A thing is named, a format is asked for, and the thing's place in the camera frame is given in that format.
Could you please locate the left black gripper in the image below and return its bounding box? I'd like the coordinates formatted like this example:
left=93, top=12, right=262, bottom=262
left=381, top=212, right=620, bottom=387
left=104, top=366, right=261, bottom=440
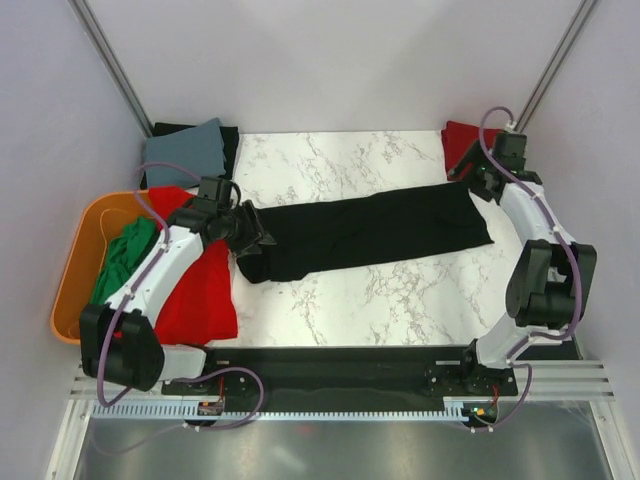
left=218, top=200, right=276, bottom=258

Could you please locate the black t shirt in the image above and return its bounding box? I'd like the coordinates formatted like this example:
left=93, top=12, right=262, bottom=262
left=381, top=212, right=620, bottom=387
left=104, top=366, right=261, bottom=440
left=139, top=121, right=241, bottom=190
left=237, top=183, right=493, bottom=284

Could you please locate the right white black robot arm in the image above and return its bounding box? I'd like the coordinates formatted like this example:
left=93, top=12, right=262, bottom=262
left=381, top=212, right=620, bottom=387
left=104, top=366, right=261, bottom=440
left=449, top=132, right=597, bottom=394

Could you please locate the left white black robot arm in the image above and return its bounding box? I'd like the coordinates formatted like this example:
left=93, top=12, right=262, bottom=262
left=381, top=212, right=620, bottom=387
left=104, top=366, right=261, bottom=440
left=79, top=199, right=275, bottom=398

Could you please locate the folded dark red t shirt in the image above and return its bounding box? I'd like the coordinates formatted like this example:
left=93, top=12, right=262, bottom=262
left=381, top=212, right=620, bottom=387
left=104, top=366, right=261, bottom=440
left=441, top=120, right=479, bottom=181

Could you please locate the bright red t shirt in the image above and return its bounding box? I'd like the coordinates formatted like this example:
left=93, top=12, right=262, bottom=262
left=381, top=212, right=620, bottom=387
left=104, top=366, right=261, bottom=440
left=147, top=185, right=240, bottom=347

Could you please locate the folded black t shirt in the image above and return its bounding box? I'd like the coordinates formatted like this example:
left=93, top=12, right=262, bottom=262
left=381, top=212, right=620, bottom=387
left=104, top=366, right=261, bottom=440
left=139, top=121, right=241, bottom=190

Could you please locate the folded grey t shirt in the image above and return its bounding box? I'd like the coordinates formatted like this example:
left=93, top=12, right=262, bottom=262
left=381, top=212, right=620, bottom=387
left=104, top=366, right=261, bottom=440
left=143, top=117, right=227, bottom=186

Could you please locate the green t shirt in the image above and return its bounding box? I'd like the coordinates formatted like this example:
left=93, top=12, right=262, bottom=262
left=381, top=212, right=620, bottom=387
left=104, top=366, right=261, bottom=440
left=89, top=216, right=159, bottom=304

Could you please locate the orange plastic bin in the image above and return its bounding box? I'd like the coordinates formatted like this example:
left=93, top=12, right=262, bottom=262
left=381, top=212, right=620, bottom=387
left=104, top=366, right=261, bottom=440
left=50, top=191, right=145, bottom=346

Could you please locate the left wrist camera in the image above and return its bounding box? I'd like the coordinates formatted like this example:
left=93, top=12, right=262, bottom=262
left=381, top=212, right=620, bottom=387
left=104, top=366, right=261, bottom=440
left=197, top=176, right=241, bottom=208

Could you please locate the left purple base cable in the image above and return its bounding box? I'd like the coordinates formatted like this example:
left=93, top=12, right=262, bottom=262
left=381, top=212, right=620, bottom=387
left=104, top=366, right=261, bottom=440
left=89, top=367, right=266, bottom=456

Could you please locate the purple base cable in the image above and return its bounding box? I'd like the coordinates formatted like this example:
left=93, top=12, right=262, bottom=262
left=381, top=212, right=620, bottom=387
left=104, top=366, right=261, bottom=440
left=452, top=362, right=536, bottom=434
left=89, top=367, right=266, bottom=456

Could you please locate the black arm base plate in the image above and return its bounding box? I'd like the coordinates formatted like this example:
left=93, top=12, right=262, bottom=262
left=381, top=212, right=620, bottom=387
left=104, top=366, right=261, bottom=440
left=160, top=344, right=519, bottom=414

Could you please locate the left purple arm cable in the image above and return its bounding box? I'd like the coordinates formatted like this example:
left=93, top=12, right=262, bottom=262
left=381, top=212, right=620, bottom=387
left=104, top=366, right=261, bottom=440
left=95, top=162, right=204, bottom=407

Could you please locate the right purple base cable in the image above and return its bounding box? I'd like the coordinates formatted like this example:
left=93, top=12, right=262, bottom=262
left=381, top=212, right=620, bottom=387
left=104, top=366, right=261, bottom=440
left=452, top=362, right=536, bottom=434

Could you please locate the right aluminium frame post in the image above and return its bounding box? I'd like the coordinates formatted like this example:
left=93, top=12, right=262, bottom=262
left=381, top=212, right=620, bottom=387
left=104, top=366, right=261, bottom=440
left=515, top=0, right=600, bottom=133

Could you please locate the aluminium frame post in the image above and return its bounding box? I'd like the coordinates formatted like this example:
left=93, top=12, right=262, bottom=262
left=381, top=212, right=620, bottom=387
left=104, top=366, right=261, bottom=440
left=68, top=0, right=153, bottom=137
left=515, top=0, right=600, bottom=133

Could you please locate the slotted grey cable duct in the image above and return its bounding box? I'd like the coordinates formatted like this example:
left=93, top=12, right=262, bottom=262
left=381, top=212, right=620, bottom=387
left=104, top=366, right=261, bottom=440
left=91, top=397, right=499, bottom=422

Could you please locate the left aluminium frame post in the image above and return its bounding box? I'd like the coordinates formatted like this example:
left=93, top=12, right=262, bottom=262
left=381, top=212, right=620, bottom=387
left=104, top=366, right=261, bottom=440
left=68, top=0, right=153, bottom=137

